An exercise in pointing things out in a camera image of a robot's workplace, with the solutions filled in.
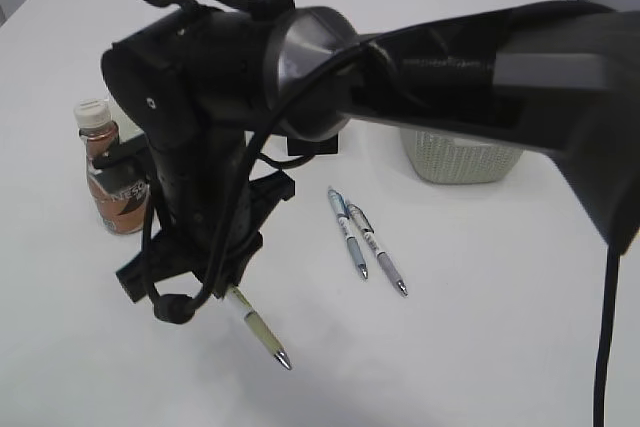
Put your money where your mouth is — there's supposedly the grey patterned pen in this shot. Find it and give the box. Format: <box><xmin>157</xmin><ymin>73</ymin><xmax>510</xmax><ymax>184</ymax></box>
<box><xmin>346</xmin><ymin>200</ymin><xmax>408</xmax><ymax>297</ymax></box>

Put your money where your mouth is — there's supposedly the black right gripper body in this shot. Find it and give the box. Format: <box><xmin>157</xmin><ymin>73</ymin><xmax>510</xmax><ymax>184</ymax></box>
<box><xmin>116</xmin><ymin>119</ymin><xmax>295</xmax><ymax>303</ymax></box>

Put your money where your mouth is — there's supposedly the pale green plastic basket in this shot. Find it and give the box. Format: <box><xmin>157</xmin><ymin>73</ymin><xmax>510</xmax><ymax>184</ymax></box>
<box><xmin>400</xmin><ymin>129</ymin><xmax>523</xmax><ymax>185</ymax></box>

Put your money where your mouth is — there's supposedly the brown coffee drink bottle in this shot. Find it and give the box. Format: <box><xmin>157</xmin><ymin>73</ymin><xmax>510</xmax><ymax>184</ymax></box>
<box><xmin>74</xmin><ymin>99</ymin><xmax>149</xmax><ymax>235</ymax></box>

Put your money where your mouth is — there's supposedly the yellow green pen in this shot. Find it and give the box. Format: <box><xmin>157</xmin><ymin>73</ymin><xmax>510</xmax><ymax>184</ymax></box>
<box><xmin>225</xmin><ymin>286</ymin><xmax>293</xmax><ymax>371</ymax></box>

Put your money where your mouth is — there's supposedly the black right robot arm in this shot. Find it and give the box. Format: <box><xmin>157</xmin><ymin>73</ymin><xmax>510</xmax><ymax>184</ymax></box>
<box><xmin>101</xmin><ymin>1</ymin><xmax>639</xmax><ymax>323</ymax></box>

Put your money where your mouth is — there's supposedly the blue grey pen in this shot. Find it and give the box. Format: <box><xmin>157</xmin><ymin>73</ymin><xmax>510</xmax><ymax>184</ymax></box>
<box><xmin>327</xmin><ymin>186</ymin><xmax>369</xmax><ymax>281</ymax></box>

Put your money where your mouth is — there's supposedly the black mesh pen holder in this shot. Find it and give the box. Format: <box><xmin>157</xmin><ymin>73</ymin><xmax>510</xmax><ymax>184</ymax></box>
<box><xmin>286</xmin><ymin>135</ymin><xmax>339</xmax><ymax>156</ymax></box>

